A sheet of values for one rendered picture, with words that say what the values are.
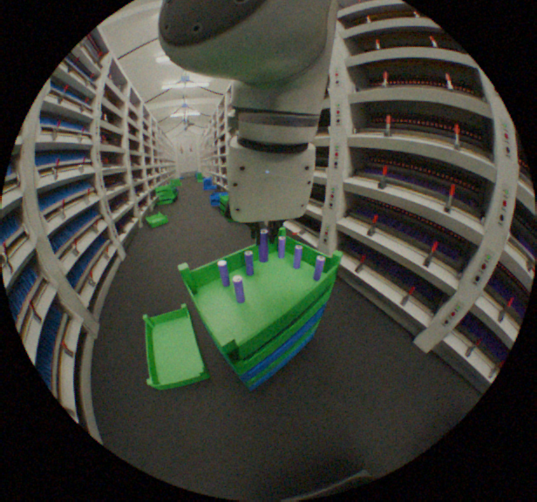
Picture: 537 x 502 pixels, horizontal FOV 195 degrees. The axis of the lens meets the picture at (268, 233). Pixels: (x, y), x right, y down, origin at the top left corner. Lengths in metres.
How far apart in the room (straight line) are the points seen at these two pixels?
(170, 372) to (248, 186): 0.65
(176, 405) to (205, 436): 0.14
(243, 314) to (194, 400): 0.41
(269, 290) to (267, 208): 0.21
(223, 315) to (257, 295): 0.08
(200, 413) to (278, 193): 0.62
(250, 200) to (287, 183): 0.04
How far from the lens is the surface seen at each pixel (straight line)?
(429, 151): 0.63
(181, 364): 0.67
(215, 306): 0.34
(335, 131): 0.80
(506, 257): 0.69
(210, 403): 0.61
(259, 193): 0.17
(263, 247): 0.28
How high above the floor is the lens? 0.59
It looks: 27 degrees down
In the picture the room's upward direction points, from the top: straight up
